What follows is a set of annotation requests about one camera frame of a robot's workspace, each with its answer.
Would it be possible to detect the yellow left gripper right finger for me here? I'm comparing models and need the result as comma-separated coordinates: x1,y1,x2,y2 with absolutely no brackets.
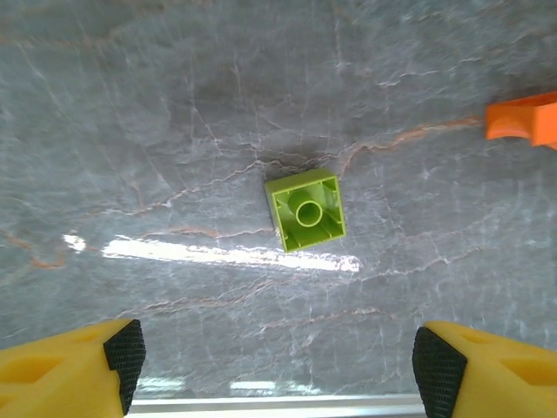
412,320,557,418

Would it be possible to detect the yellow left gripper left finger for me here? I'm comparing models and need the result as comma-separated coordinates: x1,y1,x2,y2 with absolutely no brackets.
0,319,146,418

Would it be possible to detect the orange lego brick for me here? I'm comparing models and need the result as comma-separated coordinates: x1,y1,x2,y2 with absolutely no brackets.
484,90,557,152

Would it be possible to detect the green lego brick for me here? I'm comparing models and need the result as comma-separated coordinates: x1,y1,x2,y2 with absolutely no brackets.
263,168,348,254

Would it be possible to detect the aluminium front mounting rail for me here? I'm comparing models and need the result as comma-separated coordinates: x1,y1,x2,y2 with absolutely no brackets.
130,394,426,418

